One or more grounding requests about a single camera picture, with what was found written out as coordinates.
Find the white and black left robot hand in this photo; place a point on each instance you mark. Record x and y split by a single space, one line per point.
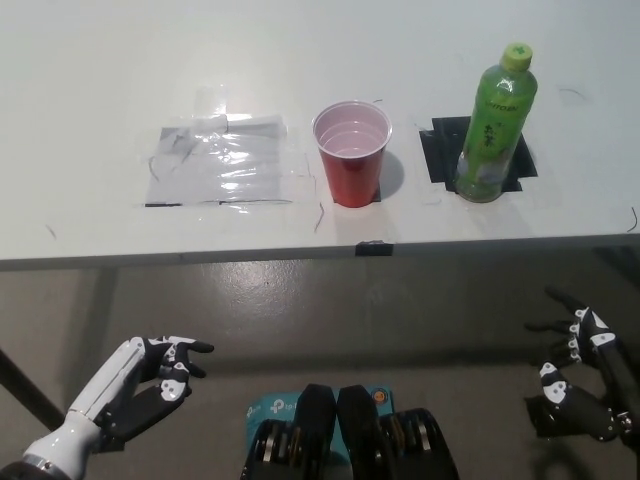
105 380

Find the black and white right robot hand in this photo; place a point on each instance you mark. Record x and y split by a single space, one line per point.
585 410

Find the green tea plastic bottle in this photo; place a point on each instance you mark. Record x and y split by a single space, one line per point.
492 140

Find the red plastic cup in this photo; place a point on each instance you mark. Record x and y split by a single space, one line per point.
352 175

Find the black table leg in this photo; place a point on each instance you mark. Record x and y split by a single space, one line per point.
30 387

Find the teal router box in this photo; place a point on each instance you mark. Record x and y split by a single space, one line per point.
270 407

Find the small black tape on table edge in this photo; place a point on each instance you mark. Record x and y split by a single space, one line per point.
375 248

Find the large black tape patch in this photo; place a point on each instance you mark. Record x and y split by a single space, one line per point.
442 155

